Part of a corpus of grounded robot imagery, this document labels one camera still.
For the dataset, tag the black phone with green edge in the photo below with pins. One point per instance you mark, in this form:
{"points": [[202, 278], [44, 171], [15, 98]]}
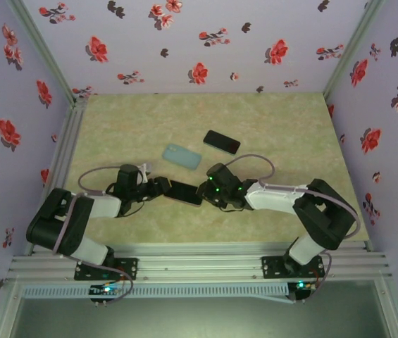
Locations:
{"points": [[182, 193], [221, 142]]}

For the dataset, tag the light blue phone case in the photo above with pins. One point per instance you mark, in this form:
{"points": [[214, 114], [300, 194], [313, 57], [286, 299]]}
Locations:
{"points": [[182, 156]]}

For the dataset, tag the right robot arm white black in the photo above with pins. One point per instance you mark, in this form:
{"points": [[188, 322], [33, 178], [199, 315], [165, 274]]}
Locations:
{"points": [[325, 218]]}

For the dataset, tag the dark grey metal panel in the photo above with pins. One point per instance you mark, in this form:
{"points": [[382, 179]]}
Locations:
{"points": [[198, 317]]}

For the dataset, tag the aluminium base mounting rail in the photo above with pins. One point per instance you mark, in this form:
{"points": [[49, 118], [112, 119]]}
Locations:
{"points": [[198, 262]]}

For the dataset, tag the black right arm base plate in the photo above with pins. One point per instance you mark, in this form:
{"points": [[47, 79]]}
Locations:
{"points": [[270, 267]]}

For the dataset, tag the aluminium side frame rail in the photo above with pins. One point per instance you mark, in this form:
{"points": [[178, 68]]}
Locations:
{"points": [[66, 148]]}

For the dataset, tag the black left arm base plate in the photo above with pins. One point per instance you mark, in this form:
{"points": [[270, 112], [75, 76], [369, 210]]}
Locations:
{"points": [[82, 273]]}

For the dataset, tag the aluminium lower frame rail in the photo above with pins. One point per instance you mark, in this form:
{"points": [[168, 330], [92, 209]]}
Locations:
{"points": [[3, 313], [392, 310]]}

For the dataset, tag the aluminium corner post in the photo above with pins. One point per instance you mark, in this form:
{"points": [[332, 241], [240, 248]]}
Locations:
{"points": [[42, 47], [353, 47]]}

